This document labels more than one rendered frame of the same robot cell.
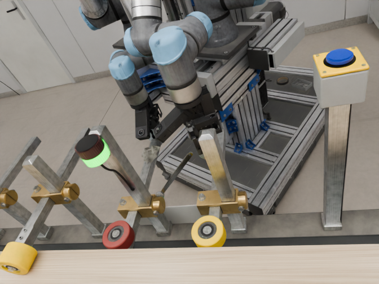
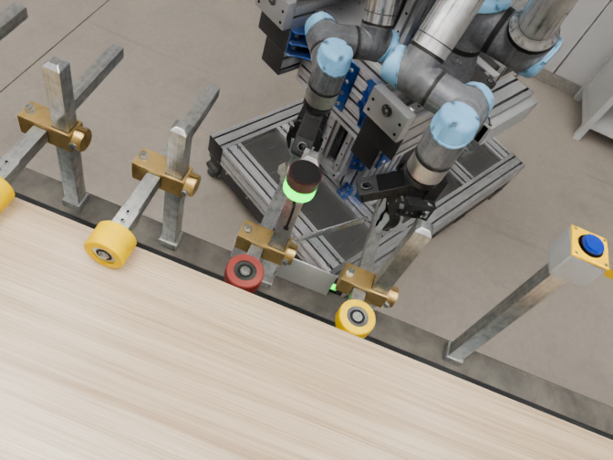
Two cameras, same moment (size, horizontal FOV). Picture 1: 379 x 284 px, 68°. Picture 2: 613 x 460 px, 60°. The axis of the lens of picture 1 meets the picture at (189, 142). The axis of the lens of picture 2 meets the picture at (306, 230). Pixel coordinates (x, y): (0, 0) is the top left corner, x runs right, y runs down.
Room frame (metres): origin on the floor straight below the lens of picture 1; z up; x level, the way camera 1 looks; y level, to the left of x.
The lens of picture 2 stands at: (-0.07, 0.44, 1.85)
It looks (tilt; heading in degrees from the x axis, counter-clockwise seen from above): 53 degrees down; 335
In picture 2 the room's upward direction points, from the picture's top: 25 degrees clockwise
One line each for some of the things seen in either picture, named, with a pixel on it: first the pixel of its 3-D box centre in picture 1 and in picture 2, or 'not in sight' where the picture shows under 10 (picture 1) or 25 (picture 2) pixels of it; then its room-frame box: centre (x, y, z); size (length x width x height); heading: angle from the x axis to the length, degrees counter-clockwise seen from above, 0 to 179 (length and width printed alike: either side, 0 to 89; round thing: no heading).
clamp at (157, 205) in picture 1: (141, 207); (266, 245); (0.58, 0.21, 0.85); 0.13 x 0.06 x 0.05; 67
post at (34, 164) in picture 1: (76, 207); (174, 201); (0.67, 0.42, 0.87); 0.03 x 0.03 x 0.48; 67
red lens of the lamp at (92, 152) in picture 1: (89, 146); (304, 176); (0.53, 0.21, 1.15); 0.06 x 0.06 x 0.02
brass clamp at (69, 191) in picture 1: (56, 193); (166, 174); (0.68, 0.44, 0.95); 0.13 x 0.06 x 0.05; 67
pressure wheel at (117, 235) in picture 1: (124, 242); (241, 282); (0.48, 0.27, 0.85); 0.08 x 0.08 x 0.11
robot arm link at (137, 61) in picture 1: (126, 62); (329, 39); (0.98, 0.10, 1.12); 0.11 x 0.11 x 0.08; 5
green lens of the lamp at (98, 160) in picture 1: (95, 154); (300, 185); (0.53, 0.21, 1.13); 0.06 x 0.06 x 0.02
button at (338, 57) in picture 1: (339, 58); (591, 245); (0.38, -0.28, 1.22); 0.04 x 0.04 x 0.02
